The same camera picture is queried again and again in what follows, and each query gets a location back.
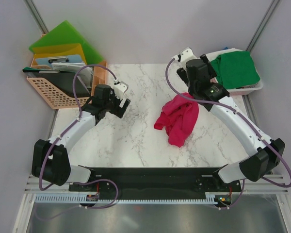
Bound pink red t shirt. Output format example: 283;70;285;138
154;93;199;148

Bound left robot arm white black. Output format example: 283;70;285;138
32;82;130;191

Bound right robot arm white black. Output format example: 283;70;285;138
175;49;285;191

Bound white t shirt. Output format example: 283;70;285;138
206;48;242;62

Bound white plastic laundry basket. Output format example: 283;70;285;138
201;49;264;97

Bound green t shirt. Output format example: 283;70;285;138
210;51;260;90

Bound white paper documents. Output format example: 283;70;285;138
52;63;93;87

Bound black folder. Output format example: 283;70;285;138
22;67;90;98

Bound peach perforated file organizer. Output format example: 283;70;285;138
25;57;106;109

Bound yellow plastic folder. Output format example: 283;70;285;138
33;43;87;64

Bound blue clipboard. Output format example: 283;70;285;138
35;54;83;68

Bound green plastic folder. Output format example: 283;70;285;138
29;20;104;64

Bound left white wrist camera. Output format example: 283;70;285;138
113;82;129;100

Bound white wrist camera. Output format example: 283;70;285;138
113;82;129;100
173;47;197;70

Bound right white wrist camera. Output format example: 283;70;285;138
173;47;197;70

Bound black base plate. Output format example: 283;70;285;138
69;167;241;200

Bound right aluminium corner post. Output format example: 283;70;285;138
246;0;282;52

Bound aluminium corner post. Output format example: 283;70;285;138
24;0;49;34
246;0;282;52

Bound white slotted cable duct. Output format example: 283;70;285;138
34;194;231;204

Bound left aluminium corner post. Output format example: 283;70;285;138
24;0;49;34

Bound aluminium frame rail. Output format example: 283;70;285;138
24;175;288;195

